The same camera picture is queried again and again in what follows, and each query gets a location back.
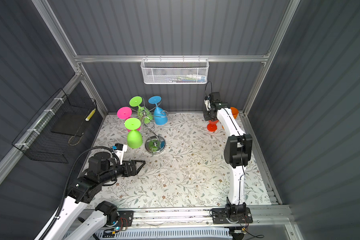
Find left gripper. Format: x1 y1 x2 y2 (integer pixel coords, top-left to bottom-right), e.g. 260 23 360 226
100 159 145 186

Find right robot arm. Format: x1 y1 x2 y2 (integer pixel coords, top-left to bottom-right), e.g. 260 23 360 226
203 92 253 219

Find red wine glass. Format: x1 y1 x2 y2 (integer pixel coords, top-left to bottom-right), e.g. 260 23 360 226
207 120 219 132

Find black wire wall basket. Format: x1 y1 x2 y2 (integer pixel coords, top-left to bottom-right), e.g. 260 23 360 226
12 90 97 164

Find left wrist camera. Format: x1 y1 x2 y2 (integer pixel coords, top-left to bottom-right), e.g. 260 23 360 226
112 144 128 165

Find pink wine glass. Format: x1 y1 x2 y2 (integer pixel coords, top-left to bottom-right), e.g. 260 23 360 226
117 107 141 132

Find yellow marker in basket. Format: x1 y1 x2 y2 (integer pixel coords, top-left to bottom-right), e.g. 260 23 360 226
85 108 97 122

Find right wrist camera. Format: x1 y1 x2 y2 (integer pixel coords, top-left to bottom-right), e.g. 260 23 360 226
204 96 211 112

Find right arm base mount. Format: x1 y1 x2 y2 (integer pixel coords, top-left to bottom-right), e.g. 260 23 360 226
209 208 253 225

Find yellow-green wine glass front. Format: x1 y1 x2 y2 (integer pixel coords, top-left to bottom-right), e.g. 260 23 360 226
125 118 143 149

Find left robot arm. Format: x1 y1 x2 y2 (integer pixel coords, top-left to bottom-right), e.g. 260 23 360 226
36 144 146 240

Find green wine glass back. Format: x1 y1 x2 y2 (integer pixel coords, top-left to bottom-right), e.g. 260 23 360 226
129 96 153 124

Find white perforated cable tray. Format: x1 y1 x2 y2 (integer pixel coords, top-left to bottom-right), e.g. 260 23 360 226
96 227 233 240

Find chrome wine glass rack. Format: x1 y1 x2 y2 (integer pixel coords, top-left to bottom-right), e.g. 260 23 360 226
142 119 167 155

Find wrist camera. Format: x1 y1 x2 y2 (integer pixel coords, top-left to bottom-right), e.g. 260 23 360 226
204 96 211 112
112 144 128 165

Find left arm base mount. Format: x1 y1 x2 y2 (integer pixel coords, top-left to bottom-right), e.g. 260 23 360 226
106 211 135 229

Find white wire wall basket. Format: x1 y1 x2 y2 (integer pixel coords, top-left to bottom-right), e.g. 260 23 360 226
141 58 210 85

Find blue wine glass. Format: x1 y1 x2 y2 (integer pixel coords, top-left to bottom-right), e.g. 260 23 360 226
149 96 168 126

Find orange wine glass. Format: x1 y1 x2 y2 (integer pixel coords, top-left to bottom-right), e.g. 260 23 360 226
218 107 240 133

